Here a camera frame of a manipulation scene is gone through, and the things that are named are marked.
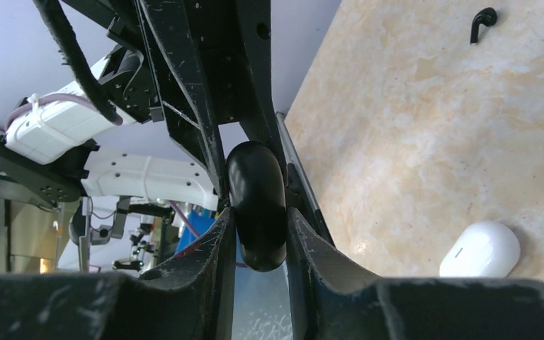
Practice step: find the black earbud charging case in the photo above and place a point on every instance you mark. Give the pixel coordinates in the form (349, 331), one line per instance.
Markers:
(257, 195)

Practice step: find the white earbud charging case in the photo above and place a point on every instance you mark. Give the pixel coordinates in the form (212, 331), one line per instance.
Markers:
(485, 249)

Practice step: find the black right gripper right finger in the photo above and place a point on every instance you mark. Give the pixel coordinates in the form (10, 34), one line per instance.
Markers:
(332, 297)

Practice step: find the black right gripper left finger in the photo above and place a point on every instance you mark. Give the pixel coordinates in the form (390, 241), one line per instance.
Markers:
(189, 296)

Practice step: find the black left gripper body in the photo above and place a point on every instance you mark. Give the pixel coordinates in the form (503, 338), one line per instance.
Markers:
(214, 26)

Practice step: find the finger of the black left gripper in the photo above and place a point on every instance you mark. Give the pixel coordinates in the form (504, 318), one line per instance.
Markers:
(254, 19)
(168, 24)

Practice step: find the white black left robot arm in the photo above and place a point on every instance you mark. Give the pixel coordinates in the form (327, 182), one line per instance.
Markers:
(49, 145)

